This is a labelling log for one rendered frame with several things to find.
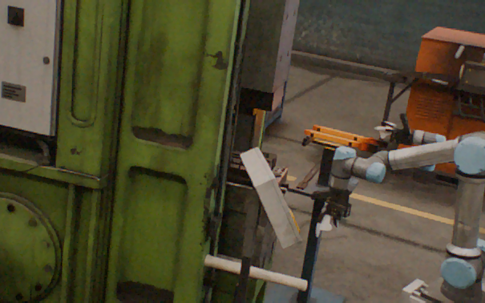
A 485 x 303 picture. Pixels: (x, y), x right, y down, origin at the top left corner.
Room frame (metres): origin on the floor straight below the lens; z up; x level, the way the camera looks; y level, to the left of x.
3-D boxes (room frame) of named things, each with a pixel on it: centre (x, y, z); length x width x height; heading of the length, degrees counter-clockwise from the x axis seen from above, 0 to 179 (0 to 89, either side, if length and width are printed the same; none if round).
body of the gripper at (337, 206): (2.56, -0.40, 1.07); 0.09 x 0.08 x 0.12; 54
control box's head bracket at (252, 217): (2.56, -0.12, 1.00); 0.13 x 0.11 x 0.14; 167
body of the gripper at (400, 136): (3.64, -0.84, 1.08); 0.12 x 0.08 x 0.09; 68
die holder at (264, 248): (3.22, 0.06, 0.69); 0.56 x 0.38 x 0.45; 77
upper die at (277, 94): (3.16, 0.07, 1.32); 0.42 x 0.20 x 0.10; 77
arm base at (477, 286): (2.45, -0.90, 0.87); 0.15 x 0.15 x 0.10
